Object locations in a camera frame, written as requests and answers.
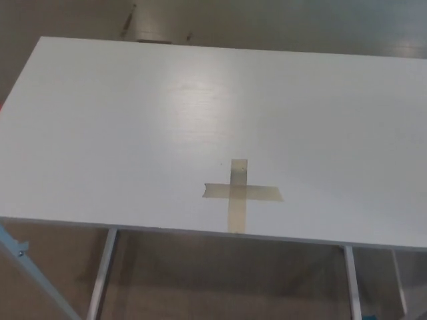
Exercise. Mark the light blue metal frame bar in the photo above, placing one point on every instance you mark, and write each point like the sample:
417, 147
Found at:
20, 256

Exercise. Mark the blue floor tape marker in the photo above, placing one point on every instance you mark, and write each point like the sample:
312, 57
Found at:
371, 316

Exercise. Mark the thin white table leg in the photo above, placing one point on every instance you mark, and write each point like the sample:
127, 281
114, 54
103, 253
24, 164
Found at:
399, 280

